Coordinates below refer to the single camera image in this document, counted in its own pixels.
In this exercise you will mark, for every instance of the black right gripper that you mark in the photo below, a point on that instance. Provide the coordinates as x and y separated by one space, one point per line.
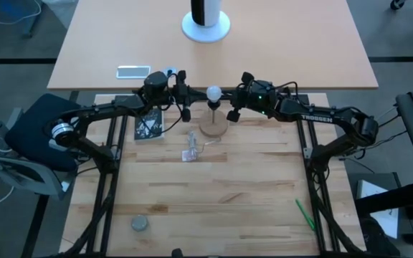
256 96

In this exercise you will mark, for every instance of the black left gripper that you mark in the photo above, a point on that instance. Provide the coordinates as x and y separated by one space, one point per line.
179 95

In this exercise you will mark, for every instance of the white lightbulb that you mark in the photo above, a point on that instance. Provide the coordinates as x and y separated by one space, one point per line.
214 92

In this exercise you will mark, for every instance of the wooden base table lamp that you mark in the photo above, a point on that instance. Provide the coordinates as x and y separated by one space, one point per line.
213 125

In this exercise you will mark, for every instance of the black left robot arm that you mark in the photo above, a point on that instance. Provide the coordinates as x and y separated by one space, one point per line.
95 114

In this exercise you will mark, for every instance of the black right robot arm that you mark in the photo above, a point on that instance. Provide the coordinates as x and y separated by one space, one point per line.
335 122

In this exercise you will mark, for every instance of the black cover book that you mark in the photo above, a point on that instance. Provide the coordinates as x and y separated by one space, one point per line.
149 125

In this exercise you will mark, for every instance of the white red-print warning tag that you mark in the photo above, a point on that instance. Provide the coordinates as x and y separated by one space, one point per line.
188 155

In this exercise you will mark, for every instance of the light wooden desk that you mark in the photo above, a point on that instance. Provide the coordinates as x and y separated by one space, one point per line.
264 43

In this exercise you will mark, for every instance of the white black tower fan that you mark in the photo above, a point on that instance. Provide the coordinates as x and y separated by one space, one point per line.
205 25

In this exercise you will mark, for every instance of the green pen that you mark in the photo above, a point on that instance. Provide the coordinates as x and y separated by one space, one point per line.
305 215

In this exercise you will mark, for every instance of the grey round disc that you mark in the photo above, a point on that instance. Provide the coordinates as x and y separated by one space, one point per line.
139 223

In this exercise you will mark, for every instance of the black grey office chair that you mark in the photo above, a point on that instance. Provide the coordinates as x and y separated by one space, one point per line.
34 132

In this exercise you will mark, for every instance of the white paper sheet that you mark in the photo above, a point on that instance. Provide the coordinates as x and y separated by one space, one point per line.
375 193

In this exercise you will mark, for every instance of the black caster wheel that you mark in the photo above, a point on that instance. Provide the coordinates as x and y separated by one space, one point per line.
397 4

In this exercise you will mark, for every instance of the black bag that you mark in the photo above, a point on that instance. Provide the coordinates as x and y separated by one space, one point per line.
378 240

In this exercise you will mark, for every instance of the black aluminium rig frame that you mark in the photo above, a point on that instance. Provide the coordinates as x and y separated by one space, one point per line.
108 200

